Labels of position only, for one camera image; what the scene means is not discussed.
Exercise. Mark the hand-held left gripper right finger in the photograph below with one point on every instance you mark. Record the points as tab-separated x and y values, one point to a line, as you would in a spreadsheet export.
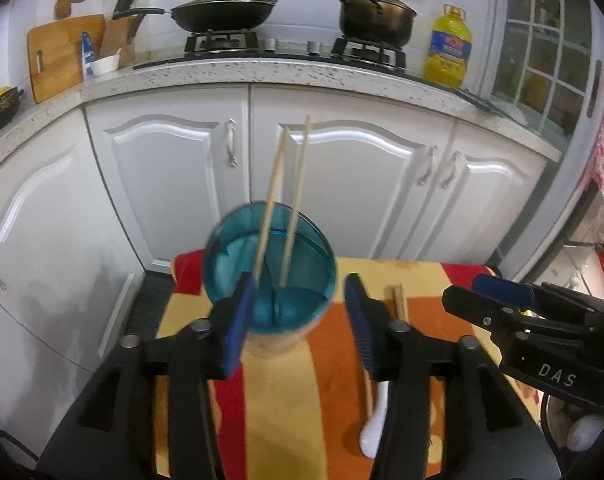
362	325

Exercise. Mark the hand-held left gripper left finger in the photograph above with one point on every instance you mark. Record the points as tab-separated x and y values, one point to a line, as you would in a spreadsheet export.
239	320

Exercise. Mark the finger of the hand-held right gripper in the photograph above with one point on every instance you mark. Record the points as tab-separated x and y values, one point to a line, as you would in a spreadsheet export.
501	288
466	305

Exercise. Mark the blue and white floral cup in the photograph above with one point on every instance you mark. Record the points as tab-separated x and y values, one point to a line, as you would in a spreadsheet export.
282	305

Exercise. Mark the person's right hand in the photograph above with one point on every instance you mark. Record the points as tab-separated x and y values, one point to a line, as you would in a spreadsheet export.
586	432

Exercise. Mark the orange red yellow blanket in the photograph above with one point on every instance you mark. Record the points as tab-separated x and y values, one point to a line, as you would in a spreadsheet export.
302	410

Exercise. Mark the white plastic spoon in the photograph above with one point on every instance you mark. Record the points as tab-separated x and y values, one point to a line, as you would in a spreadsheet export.
371	435

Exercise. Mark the yellow oil bottle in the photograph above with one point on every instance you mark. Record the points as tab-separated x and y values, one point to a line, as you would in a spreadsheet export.
447	50

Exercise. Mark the white framed glass door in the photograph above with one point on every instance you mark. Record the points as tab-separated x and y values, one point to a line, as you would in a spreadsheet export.
541	35

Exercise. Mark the black gas stove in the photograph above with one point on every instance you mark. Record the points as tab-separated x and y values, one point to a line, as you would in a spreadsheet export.
282	57

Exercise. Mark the dark cooking pot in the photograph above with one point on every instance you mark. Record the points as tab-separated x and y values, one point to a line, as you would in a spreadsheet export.
376	22

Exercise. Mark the black wok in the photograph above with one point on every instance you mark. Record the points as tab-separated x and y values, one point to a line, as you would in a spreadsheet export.
217	17

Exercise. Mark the blue and white packet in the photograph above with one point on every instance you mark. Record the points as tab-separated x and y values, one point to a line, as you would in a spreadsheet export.
87	55

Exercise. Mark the wooden knife block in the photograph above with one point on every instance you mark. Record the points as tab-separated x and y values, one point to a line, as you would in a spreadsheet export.
117	40

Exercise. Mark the wooden cutting board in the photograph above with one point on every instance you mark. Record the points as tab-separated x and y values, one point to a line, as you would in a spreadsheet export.
59	60

